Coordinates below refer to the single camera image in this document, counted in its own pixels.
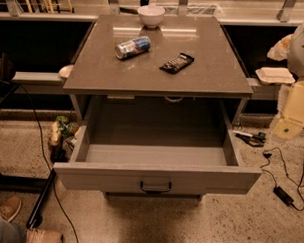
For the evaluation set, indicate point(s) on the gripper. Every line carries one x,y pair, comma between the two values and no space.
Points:
303,52

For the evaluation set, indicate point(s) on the black rxbar chocolate wrapper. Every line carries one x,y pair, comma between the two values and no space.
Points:
178,63

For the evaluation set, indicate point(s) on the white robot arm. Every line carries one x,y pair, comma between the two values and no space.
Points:
295,56

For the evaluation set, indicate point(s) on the grey drawer cabinet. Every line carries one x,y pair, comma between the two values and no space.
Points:
214,74

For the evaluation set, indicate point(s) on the open grey top drawer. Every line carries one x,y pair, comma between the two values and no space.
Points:
189,143

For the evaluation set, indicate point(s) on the white foam takeout container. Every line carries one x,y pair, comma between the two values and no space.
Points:
271,76

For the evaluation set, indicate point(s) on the crumpled paper bag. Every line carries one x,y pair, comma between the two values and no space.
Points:
281,49

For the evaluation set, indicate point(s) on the black power adapter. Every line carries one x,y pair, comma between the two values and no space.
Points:
283,196

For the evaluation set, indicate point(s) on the blue white soda can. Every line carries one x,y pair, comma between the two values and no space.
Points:
133,47

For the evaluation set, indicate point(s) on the white ceramic bowl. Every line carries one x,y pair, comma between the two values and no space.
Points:
150,15

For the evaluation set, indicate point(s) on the small white plate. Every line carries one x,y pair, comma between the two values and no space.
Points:
66,71

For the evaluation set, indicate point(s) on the green yellow snack bags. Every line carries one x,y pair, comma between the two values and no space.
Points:
62,138

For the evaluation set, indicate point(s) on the wooden broom sticks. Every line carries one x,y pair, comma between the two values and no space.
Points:
48,6

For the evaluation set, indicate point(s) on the black chair edge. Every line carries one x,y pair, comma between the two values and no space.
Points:
7,73

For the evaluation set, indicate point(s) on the tan right shoe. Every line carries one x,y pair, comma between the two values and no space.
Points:
43,236

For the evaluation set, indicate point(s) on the tan shoe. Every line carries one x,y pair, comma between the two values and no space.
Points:
11,208
43,236

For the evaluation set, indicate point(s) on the tan left shoe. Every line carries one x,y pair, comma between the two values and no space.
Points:
11,208

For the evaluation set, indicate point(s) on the black table leg base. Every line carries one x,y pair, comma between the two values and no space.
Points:
42,187

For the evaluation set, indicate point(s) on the blue jeans leg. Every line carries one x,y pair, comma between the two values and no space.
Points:
10,232

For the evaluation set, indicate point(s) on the black drawer handle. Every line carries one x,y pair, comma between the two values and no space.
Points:
155,189

